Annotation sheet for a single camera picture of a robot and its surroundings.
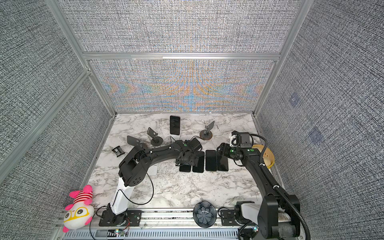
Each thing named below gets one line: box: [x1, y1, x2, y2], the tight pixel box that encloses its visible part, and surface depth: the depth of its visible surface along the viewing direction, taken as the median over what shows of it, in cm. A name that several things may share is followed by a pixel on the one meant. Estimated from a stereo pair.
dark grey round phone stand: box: [147, 127, 164, 147], surface depth 102 cm
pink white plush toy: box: [62, 184, 94, 233], surface depth 71 cm
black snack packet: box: [111, 145, 126, 158], surface depth 98 cm
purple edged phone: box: [170, 115, 181, 135], surface depth 99 cm
